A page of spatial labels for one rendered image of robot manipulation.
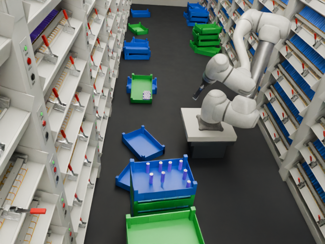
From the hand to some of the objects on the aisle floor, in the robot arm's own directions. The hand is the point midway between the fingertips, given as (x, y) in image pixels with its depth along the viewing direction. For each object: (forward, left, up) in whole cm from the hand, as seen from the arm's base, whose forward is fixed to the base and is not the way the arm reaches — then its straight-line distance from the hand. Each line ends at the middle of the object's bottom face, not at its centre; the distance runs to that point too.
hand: (200, 91), depth 186 cm
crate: (+40, -92, -55) cm, 114 cm away
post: (+75, +94, -56) cm, 133 cm away
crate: (+40, -79, -49) cm, 101 cm away
